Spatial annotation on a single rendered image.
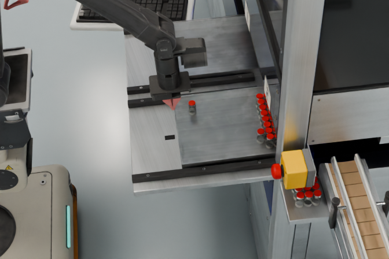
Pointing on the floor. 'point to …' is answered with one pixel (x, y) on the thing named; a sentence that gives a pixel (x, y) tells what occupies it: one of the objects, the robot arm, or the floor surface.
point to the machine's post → (296, 86)
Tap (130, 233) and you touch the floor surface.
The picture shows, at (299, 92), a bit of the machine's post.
